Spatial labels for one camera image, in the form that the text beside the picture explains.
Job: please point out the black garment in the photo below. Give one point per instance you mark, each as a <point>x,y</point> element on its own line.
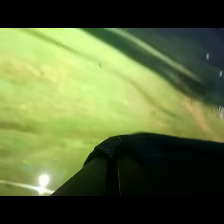
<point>173,150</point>

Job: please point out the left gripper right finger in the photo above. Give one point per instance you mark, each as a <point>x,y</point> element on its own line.
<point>131,181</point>

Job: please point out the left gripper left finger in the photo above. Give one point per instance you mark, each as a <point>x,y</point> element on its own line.
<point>90,180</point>

